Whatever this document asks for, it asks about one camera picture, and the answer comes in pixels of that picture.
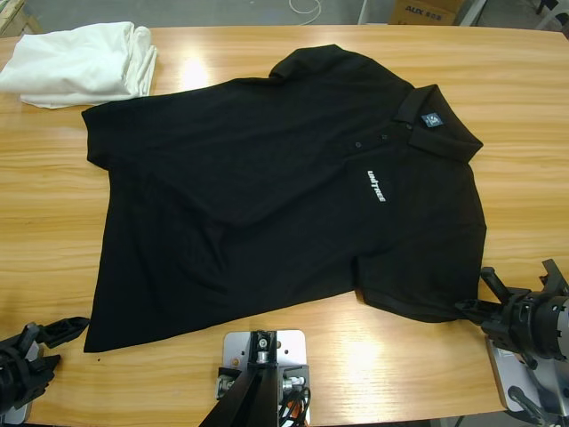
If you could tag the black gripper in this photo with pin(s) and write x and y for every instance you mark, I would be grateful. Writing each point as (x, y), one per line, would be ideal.
(542, 324)
(22, 373)

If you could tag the black Unitree polo shirt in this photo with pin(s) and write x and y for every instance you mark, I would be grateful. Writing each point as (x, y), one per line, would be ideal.
(266, 200)

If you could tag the silver connector plug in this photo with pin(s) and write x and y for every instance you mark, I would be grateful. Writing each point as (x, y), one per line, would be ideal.
(224, 386)
(293, 383)

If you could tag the white folded cloth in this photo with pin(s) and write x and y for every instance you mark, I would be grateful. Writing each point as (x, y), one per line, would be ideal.
(75, 66)

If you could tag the grey metal leg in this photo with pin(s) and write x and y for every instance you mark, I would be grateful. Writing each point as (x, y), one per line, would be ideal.
(471, 11)

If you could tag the AUX cardboard box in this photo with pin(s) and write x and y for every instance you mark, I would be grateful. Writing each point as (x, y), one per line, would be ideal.
(422, 11)

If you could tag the wooden pallet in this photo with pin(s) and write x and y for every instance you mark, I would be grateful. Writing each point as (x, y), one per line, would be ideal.
(15, 18)

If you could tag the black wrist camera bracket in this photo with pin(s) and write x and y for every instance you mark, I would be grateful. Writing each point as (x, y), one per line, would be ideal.
(31, 335)
(555, 276)

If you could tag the dark camera post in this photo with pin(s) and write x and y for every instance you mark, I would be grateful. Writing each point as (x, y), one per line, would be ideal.
(240, 409)

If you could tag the white mount block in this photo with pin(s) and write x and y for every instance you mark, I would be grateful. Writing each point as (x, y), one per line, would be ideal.
(293, 351)

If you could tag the white upright post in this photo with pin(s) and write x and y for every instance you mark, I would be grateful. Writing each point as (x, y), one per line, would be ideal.
(363, 11)

